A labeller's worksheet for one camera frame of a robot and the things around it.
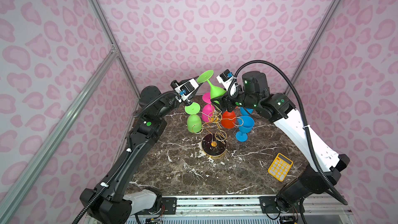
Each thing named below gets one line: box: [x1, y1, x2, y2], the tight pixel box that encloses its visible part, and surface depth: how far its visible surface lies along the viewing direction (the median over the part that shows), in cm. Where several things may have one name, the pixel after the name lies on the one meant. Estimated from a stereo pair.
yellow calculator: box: [267, 152, 294, 182], surface depth 85 cm
